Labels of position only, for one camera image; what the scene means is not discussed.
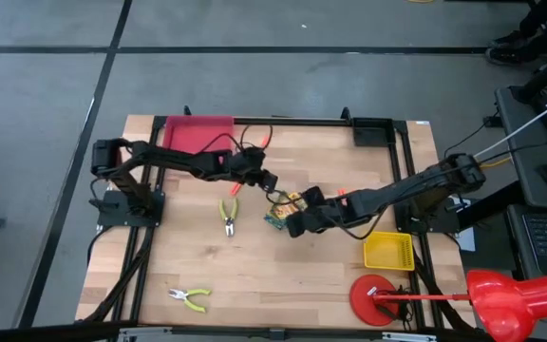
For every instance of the white paper sheet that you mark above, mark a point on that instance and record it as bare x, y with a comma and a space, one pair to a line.
465, 240

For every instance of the black frame clamp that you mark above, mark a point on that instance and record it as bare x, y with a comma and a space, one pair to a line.
345, 113
187, 111

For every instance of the yellow plastic basket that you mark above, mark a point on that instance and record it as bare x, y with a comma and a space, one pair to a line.
387, 251

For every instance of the red desk lamp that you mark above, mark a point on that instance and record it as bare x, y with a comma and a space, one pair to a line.
366, 304

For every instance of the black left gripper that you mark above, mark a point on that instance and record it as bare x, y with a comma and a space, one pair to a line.
247, 166

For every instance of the black side table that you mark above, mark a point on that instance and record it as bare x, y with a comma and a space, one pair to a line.
525, 180

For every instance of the black plastic basket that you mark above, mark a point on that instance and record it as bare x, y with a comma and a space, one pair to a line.
373, 132

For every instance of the black power plug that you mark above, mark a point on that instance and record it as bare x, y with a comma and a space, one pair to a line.
492, 121

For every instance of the black stand leg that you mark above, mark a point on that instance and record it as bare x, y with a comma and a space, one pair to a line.
544, 71

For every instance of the black beam with brackets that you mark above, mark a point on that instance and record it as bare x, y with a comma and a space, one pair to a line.
41, 332

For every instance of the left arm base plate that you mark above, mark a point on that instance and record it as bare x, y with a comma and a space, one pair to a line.
112, 214

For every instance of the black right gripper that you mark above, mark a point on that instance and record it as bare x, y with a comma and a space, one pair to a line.
321, 209

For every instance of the pink plastic tray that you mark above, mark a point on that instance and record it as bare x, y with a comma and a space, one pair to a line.
193, 133

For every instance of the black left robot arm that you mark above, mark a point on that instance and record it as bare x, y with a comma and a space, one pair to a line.
169, 159

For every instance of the person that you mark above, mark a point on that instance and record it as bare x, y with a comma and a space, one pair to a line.
511, 52

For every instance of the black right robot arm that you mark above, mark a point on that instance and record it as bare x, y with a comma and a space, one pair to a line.
420, 183

